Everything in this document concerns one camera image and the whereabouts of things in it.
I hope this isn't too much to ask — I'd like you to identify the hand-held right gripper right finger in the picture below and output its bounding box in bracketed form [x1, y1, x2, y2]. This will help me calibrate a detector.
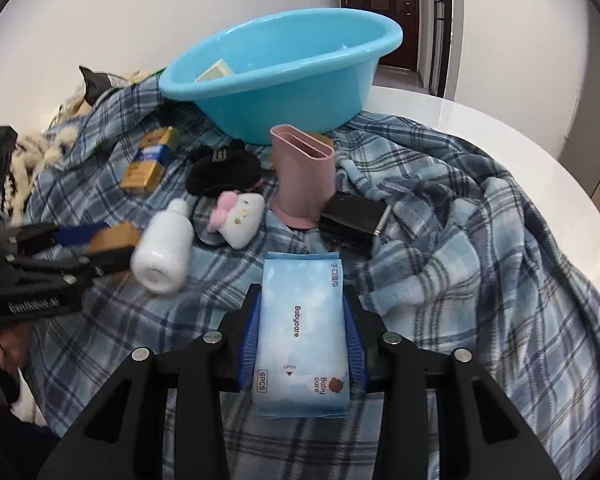
[342, 285, 562, 480]

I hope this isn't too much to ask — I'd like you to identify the cream carton box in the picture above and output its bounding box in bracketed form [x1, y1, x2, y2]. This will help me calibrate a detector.
[196, 59, 236, 83]

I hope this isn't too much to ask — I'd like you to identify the brown wooden door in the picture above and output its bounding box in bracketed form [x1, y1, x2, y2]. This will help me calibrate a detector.
[337, 0, 421, 73]

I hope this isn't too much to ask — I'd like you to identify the blue plastic basin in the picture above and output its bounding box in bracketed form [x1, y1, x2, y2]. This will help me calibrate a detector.
[158, 7, 403, 146]

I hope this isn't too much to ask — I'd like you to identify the white plush toy pink bow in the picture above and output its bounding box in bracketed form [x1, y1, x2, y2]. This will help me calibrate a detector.
[207, 190, 266, 250]

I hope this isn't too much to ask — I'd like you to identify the blue plaid blanket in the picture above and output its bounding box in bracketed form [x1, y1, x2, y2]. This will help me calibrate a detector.
[22, 77, 600, 480]

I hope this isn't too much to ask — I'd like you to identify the person's left hand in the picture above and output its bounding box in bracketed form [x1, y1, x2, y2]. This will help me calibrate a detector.
[0, 322, 32, 377]

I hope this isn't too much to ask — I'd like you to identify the black glossy case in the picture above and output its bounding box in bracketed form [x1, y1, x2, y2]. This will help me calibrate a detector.
[319, 192, 392, 252]

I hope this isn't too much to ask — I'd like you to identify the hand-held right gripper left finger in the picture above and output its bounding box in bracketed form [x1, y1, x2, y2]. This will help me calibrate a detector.
[37, 284, 262, 480]

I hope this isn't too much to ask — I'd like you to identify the black framed glass partition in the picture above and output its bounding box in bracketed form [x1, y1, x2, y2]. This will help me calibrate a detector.
[429, 0, 455, 97]

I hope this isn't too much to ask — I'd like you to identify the black plush toy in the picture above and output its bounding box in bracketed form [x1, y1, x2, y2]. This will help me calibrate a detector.
[186, 140, 264, 197]

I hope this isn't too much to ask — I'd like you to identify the white plastic bottle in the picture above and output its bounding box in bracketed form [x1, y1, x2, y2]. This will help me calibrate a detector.
[130, 197, 197, 295]

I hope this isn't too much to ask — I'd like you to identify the pink plastic holder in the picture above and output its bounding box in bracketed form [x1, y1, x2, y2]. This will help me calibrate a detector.
[270, 124, 337, 229]

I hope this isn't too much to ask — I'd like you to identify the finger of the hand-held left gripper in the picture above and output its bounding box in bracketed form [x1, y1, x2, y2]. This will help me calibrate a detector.
[5, 221, 112, 249]
[7, 244, 134, 289]

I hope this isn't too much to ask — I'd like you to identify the blue wet wipes pack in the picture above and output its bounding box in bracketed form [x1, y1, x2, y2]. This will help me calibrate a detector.
[252, 252, 353, 418]

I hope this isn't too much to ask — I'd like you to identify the black parcel bag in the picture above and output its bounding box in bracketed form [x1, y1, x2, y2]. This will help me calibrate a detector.
[79, 65, 113, 107]

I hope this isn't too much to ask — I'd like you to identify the zebra striped fabric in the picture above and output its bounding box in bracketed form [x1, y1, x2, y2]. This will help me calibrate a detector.
[0, 125, 77, 222]

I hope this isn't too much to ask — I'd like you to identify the gold blue carton box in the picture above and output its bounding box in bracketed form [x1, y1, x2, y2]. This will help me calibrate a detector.
[119, 127, 180, 193]

